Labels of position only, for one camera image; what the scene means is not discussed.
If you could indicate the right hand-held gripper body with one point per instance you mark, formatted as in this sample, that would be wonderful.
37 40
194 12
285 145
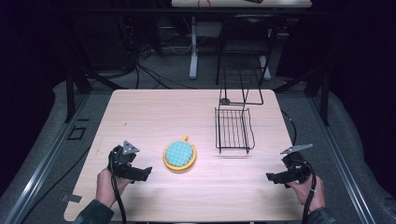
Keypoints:
295 166

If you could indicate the person's left hand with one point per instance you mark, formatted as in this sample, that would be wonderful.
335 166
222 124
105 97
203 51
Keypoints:
107 188

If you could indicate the aluminium floor rail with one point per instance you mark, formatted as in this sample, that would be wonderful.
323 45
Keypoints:
37 168
339 161

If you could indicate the black metal stand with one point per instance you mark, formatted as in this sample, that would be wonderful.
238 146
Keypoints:
74 81
317 90

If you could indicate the round yellow and teal sponge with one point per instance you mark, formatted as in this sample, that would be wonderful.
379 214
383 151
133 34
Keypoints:
179 153

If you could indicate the white-legged wooden desk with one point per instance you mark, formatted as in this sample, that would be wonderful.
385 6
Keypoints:
236 3

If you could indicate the person's right hand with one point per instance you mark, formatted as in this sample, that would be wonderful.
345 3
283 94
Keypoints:
308 194

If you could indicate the grey tape strip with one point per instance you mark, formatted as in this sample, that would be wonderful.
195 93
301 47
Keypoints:
71 198

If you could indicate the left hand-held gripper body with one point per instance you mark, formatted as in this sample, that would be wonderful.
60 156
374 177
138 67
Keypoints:
121 161

